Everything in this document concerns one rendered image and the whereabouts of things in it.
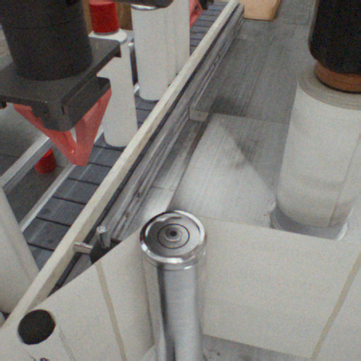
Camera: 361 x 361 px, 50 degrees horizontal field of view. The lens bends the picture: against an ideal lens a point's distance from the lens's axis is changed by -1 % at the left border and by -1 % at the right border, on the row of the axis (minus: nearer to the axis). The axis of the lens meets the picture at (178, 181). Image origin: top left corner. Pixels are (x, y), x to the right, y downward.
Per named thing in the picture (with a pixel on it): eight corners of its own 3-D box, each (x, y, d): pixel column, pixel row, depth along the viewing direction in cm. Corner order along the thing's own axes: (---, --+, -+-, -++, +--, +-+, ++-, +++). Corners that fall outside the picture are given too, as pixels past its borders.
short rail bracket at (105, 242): (123, 309, 45) (108, 242, 36) (100, 301, 45) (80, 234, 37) (134, 285, 47) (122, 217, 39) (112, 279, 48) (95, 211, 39)
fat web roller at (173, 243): (197, 406, 32) (201, 276, 20) (147, 387, 33) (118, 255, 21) (212, 354, 35) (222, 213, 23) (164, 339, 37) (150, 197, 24)
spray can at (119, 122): (130, 152, 58) (111, 9, 44) (99, 146, 59) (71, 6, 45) (144, 132, 61) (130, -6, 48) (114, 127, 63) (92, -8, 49)
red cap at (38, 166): (31, 168, 63) (25, 152, 61) (47, 157, 65) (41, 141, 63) (45, 176, 62) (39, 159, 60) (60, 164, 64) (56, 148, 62)
